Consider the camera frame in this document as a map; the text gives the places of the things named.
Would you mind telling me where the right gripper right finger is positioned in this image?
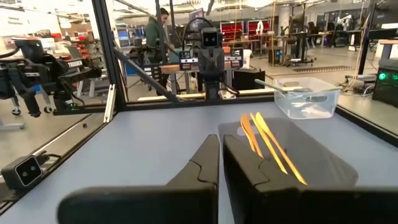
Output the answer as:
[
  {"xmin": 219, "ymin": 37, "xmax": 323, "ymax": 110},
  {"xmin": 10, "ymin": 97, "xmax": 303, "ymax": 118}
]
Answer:
[{"xmin": 222, "ymin": 134, "xmax": 398, "ymax": 224}]

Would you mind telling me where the black floor mat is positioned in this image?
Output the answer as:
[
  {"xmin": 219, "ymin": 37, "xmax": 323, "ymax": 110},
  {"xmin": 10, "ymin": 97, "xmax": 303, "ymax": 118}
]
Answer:
[{"xmin": 294, "ymin": 65, "xmax": 354, "ymax": 73}]

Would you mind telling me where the black computer box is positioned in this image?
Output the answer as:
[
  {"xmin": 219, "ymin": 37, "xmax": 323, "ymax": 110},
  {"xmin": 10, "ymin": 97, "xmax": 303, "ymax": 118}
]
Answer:
[{"xmin": 232, "ymin": 68, "xmax": 266, "ymax": 91}]

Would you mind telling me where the silver metal spoon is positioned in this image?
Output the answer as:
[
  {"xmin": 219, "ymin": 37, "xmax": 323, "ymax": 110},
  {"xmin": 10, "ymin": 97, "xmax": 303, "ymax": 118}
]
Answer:
[{"xmin": 304, "ymin": 95, "xmax": 329, "ymax": 104}]

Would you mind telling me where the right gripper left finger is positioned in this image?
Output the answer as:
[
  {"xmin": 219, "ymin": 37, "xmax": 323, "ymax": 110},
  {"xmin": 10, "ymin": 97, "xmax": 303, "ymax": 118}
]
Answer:
[{"xmin": 57, "ymin": 134, "xmax": 220, "ymax": 224}]

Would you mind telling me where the gold utensil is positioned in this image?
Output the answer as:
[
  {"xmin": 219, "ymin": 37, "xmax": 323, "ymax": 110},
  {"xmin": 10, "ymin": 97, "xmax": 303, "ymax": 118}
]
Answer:
[{"xmin": 240, "ymin": 113, "xmax": 265, "ymax": 159}]

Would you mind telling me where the black table frame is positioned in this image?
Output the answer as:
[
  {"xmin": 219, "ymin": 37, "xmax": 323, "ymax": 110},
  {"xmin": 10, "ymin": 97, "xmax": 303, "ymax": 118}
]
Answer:
[{"xmin": 0, "ymin": 0, "xmax": 398, "ymax": 215}]

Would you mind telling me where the dark grey translucent bin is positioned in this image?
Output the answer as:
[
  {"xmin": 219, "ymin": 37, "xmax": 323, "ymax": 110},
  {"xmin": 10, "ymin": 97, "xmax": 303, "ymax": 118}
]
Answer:
[{"xmin": 217, "ymin": 117, "xmax": 359, "ymax": 188}]

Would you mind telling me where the clear plastic bin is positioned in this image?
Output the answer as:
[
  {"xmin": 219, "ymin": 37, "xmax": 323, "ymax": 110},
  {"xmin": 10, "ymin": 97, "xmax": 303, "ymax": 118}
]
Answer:
[{"xmin": 272, "ymin": 76, "xmax": 343, "ymax": 120}]

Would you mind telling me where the wooden utensil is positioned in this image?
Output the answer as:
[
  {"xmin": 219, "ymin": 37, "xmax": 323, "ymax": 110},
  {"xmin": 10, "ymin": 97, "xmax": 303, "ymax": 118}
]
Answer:
[{"xmin": 249, "ymin": 112, "xmax": 289, "ymax": 175}]

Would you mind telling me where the red tool cabinet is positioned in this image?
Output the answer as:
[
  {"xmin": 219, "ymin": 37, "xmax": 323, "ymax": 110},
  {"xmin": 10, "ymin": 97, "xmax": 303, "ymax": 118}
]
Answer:
[
  {"xmin": 247, "ymin": 19, "xmax": 271, "ymax": 37},
  {"xmin": 220, "ymin": 21, "xmax": 245, "ymax": 41}
]

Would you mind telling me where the black steel post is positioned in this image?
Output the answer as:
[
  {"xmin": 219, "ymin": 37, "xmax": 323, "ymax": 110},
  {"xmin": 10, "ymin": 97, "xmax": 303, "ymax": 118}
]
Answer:
[{"xmin": 357, "ymin": 0, "xmax": 379, "ymax": 75}]

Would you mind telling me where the black control box green light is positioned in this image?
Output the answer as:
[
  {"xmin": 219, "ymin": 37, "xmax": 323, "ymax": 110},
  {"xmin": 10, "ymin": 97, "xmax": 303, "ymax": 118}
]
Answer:
[{"xmin": 372, "ymin": 58, "xmax": 398, "ymax": 108}]

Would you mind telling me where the green plastic utensil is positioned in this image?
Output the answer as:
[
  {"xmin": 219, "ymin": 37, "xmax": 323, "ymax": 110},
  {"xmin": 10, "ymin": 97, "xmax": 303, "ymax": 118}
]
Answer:
[{"xmin": 254, "ymin": 78, "xmax": 313, "ymax": 94}]

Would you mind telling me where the black table-level camera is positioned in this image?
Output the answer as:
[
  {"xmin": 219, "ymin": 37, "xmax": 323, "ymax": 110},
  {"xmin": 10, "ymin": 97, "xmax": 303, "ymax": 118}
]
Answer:
[{"xmin": 1, "ymin": 154, "xmax": 44, "ymax": 191}]

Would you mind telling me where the gold knife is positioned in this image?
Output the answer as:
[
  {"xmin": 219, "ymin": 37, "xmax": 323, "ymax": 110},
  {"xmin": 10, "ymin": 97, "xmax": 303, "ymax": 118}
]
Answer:
[{"xmin": 254, "ymin": 111, "xmax": 308, "ymax": 186}]

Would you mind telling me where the person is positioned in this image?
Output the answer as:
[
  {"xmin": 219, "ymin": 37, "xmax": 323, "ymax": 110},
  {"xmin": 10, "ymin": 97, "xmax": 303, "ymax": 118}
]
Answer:
[{"xmin": 144, "ymin": 7, "xmax": 175, "ymax": 96}]

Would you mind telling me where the silver metal bracket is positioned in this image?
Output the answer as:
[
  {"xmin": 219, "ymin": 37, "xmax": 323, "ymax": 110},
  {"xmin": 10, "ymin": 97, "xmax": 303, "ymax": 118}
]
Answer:
[{"xmin": 104, "ymin": 83, "xmax": 116, "ymax": 123}]

